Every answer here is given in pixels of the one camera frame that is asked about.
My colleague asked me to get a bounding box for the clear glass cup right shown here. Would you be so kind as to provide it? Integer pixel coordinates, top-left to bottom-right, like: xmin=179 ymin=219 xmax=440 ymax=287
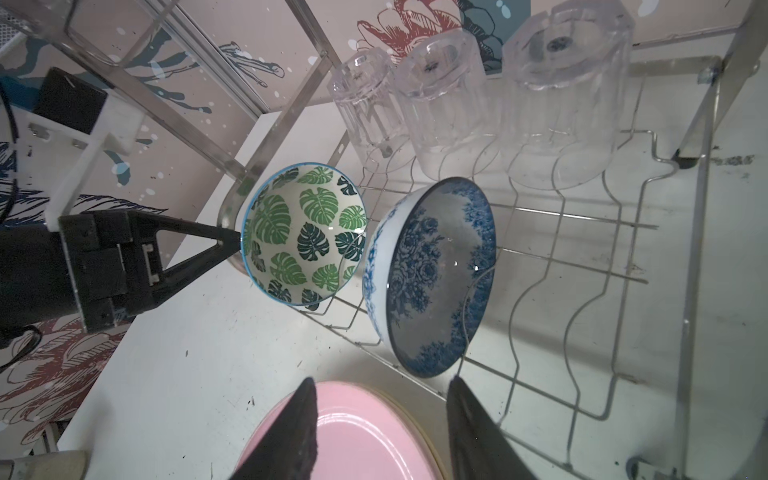
xmin=499 ymin=1 xmax=635 ymax=190

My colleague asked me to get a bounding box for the pink plate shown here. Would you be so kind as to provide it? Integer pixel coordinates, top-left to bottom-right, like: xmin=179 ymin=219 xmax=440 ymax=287
xmin=232 ymin=381 xmax=444 ymax=479

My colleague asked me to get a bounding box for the blue white floral bowl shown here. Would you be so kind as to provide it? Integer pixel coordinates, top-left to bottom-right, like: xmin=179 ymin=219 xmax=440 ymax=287
xmin=362 ymin=177 xmax=497 ymax=378

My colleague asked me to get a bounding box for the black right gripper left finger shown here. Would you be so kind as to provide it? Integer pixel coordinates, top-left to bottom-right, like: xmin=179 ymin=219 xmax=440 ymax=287
xmin=231 ymin=377 xmax=318 ymax=480

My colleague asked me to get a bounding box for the silver two-tier dish rack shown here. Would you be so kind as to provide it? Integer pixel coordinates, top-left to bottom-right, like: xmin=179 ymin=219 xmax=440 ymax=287
xmin=1 ymin=1 xmax=767 ymax=479

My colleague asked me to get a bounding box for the clear glass cup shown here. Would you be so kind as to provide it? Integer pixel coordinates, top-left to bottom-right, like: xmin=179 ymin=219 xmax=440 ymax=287
xmin=393 ymin=29 xmax=499 ymax=181
xmin=499 ymin=1 xmax=635 ymax=190
xmin=327 ymin=47 xmax=415 ymax=174

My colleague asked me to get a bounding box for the green leaf pattern bowl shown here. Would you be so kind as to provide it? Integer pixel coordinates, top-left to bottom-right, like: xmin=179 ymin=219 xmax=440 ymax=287
xmin=241 ymin=162 xmax=368 ymax=311

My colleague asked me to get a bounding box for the clear glass cup middle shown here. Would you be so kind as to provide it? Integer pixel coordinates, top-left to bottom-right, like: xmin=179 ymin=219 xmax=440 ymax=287
xmin=393 ymin=29 xmax=499 ymax=181

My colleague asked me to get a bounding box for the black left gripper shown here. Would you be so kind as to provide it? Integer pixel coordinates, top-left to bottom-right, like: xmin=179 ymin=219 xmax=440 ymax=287
xmin=59 ymin=210 xmax=240 ymax=333

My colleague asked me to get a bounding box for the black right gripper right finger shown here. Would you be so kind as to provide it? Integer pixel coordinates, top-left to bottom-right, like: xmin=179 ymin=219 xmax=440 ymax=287
xmin=446 ymin=376 xmax=535 ymax=480

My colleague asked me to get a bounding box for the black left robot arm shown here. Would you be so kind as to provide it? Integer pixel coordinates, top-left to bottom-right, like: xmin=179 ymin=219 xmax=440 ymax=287
xmin=1 ymin=209 xmax=241 ymax=347

